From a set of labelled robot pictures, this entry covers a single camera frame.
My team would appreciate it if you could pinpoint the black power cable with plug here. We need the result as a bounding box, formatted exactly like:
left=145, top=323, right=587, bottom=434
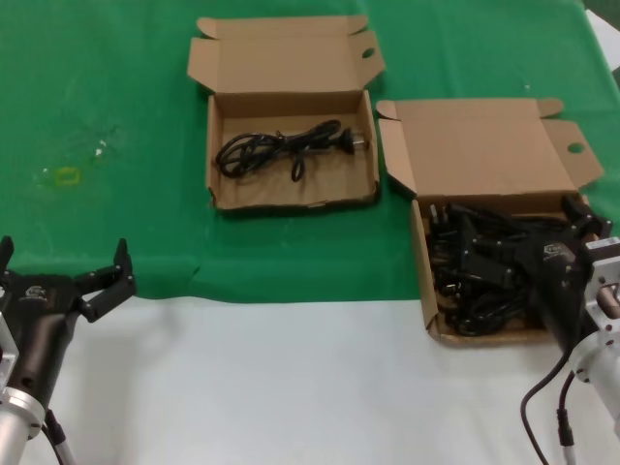
left=215, top=119, right=373, bottom=184

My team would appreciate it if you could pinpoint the open cardboard box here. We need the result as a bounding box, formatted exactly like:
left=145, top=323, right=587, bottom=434
left=186, top=14, right=388, bottom=213
left=375, top=97, right=606, bottom=349

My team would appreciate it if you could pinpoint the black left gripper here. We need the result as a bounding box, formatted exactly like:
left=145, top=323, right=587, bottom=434
left=0, top=235, right=139, bottom=406

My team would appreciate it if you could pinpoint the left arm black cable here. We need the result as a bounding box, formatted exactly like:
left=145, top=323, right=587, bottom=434
left=41, top=409, right=78, bottom=465

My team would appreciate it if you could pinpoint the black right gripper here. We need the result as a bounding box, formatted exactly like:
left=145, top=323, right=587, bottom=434
left=458, top=194, right=613, bottom=354

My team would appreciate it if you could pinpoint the green table cloth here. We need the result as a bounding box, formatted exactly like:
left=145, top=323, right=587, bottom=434
left=0, top=0, right=620, bottom=306

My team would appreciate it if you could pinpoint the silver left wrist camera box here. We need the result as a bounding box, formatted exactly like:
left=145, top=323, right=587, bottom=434
left=0, top=309, right=21, bottom=388

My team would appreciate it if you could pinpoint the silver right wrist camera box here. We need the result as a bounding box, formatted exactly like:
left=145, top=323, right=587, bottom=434
left=583, top=235, right=620, bottom=343

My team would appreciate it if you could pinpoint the tangle of black power cables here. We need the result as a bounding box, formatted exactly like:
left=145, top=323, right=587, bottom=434
left=425, top=201, right=582, bottom=337

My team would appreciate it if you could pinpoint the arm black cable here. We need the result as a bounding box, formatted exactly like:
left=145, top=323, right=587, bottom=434
left=41, top=409, right=78, bottom=465
left=520, top=356, right=578, bottom=465

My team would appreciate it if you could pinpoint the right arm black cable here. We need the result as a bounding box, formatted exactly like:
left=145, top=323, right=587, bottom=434
left=520, top=356, right=578, bottom=465

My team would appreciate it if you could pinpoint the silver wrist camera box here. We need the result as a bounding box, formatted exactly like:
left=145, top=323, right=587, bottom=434
left=0, top=309, right=21, bottom=388
left=583, top=235, right=620, bottom=343

